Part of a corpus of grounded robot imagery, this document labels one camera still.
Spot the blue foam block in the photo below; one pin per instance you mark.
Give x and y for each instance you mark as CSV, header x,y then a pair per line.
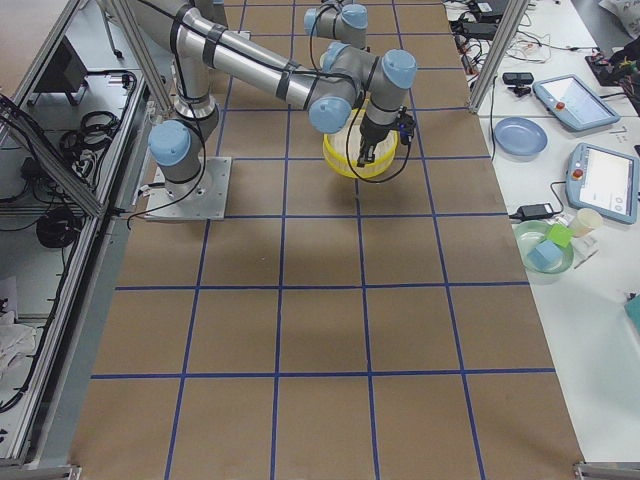
x,y
545,256

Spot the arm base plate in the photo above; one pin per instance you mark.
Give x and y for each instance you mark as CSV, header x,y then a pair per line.
x,y
207,201

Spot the yellow steamer layer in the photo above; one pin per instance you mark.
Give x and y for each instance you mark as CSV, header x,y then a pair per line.
x,y
347,141
338,163

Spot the black power adapter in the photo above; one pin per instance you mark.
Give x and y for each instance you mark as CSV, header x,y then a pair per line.
x,y
534,212

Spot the paper cup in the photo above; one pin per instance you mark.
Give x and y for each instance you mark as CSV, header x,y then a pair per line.
x,y
585,221

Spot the green bowl with blocks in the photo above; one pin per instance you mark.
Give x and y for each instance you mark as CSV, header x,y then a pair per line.
x,y
530,233

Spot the teach pendant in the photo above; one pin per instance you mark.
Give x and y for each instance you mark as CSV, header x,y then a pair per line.
x,y
604,180
573,103

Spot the aluminium frame post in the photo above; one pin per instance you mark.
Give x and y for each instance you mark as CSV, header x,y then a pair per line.
x,y
506,30

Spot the blue plate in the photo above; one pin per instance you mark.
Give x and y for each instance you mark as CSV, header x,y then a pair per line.
x,y
520,136

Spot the teach pendant far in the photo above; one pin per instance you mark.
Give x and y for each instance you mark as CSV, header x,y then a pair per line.
x,y
573,103

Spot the teach pendant near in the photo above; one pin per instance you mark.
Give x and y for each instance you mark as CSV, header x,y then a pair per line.
x,y
604,180

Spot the green foam block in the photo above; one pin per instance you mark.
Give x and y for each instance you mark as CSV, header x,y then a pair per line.
x,y
559,234

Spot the black webcam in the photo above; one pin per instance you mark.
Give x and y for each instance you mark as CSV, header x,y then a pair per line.
x,y
518,82

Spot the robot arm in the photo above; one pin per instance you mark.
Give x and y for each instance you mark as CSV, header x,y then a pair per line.
x,y
352,89
330,21

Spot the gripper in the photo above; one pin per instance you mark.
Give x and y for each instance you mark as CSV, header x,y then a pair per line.
x,y
371,133

